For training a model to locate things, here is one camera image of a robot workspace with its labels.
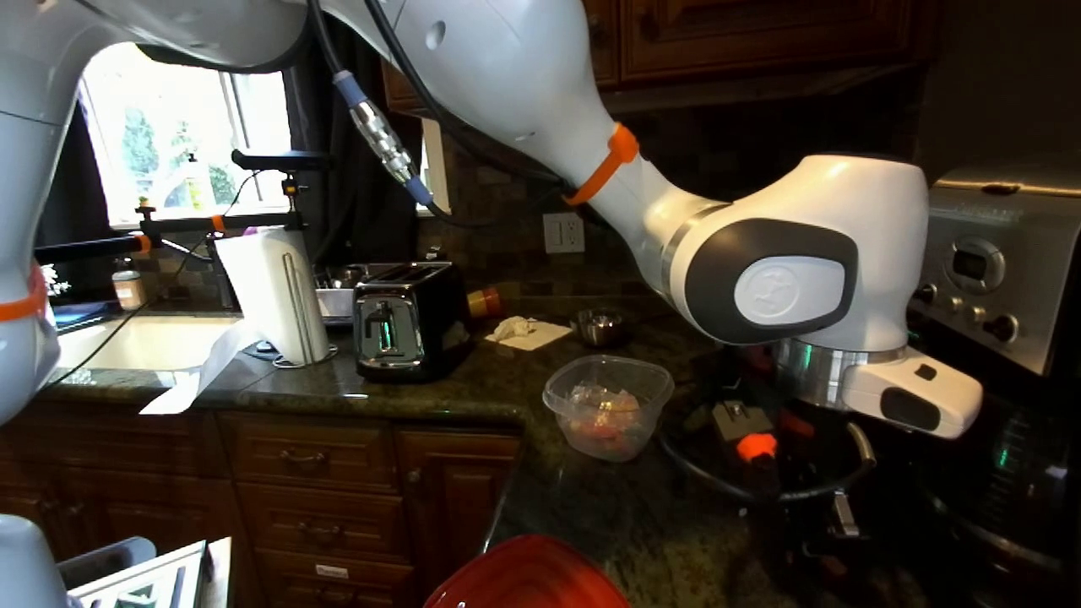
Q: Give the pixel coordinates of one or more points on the silver black coffee maker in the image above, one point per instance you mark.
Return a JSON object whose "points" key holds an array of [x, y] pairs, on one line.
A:
{"points": [[1002, 339]]}

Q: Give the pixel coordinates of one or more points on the white wall outlet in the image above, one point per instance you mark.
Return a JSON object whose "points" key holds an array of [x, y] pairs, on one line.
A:
{"points": [[563, 234]]}

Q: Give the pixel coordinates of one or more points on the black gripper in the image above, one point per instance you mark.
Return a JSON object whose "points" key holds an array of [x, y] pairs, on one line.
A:
{"points": [[787, 450]]}

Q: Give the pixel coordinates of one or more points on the white upright appliance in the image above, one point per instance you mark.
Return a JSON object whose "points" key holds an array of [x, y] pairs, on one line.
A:
{"points": [[275, 290]]}

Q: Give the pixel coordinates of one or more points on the dark curtain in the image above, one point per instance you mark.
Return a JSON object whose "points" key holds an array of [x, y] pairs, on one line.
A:
{"points": [[338, 190]]}

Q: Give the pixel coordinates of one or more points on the bright kitchen window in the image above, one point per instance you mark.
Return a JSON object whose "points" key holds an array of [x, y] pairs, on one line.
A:
{"points": [[171, 136]]}

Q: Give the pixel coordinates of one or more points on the black camera stand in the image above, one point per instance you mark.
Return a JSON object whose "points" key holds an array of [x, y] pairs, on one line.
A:
{"points": [[275, 160]]}

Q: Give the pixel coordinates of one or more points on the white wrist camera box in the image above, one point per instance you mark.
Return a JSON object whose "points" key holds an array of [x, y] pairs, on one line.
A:
{"points": [[912, 393]]}

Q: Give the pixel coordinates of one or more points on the colourful candy pile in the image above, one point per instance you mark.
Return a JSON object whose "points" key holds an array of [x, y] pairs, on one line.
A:
{"points": [[610, 414]]}

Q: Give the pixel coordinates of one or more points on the white paper sheet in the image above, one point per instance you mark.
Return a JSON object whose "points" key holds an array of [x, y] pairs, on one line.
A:
{"points": [[204, 373]]}

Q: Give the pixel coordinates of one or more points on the clear plastic bowl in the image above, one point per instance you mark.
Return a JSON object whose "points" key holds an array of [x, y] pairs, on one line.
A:
{"points": [[610, 406]]}

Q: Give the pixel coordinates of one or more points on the kitchen sink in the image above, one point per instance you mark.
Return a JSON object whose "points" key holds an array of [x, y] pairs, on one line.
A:
{"points": [[146, 339]]}

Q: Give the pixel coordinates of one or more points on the white open box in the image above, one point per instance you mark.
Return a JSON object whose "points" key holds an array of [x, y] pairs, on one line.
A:
{"points": [[146, 576]]}

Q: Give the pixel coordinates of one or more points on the brown wooden base cabinets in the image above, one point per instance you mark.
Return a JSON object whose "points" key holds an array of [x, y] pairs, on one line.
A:
{"points": [[315, 493]]}

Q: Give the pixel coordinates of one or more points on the small orange brown jar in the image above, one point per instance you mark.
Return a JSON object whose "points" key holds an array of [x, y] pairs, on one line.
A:
{"points": [[485, 302]]}

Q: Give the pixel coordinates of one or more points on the brown wooden wall cabinets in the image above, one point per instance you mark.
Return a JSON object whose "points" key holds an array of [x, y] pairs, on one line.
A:
{"points": [[766, 37]]}

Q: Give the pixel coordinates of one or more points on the small soap bottle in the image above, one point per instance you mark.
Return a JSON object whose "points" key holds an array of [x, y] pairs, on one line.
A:
{"points": [[129, 288]]}

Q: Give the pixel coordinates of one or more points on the small glass bowl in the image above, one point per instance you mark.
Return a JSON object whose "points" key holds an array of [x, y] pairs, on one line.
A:
{"points": [[598, 329]]}

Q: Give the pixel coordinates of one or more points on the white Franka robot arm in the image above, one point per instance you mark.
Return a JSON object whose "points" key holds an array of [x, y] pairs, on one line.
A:
{"points": [[787, 283]]}

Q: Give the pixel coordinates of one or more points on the red plastic container lid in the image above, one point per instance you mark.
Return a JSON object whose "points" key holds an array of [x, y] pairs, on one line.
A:
{"points": [[529, 578]]}

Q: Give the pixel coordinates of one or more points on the black chrome toaster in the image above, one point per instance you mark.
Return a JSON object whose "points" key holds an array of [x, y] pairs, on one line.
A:
{"points": [[409, 321]]}

